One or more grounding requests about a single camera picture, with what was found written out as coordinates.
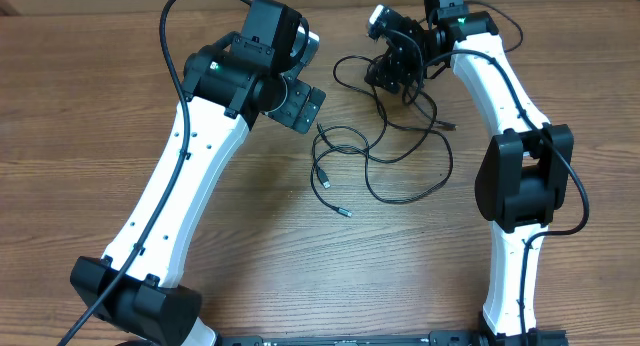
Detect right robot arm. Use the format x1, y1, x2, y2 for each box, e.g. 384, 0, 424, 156
365, 0, 574, 345

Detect black USB cable matte plugs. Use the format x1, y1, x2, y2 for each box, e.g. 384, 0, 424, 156
310, 123, 370, 218

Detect black thin USB cable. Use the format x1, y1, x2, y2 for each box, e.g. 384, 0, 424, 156
317, 54, 456, 206

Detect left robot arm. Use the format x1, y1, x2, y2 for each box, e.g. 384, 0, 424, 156
70, 0, 325, 345

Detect black USB cable metallic plugs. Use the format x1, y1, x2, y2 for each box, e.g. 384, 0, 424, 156
427, 3, 528, 136

